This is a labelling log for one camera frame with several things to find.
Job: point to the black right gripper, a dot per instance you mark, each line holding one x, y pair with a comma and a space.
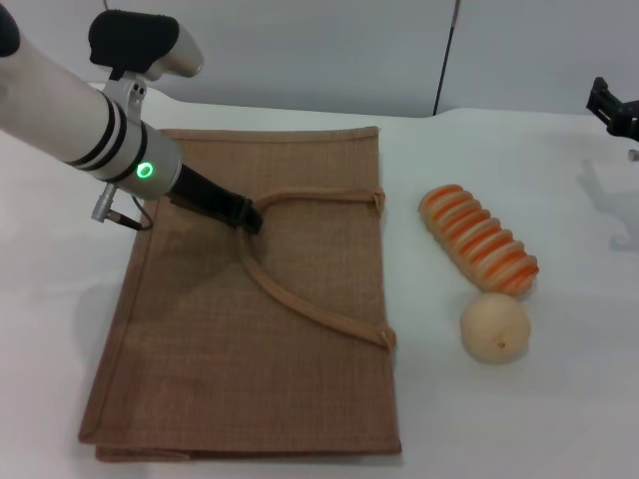
630, 111

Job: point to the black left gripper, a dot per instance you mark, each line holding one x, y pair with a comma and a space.
204, 192

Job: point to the brown jute tote bag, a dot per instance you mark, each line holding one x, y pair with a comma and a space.
279, 349

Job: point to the orange striped bread loaf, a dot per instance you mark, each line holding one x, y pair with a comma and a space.
479, 239

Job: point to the round pale egg yolk pastry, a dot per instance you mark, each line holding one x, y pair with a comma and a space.
494, 327

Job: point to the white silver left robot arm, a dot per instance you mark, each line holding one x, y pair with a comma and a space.
75, 120

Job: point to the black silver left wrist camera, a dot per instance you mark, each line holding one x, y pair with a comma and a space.
145, 40

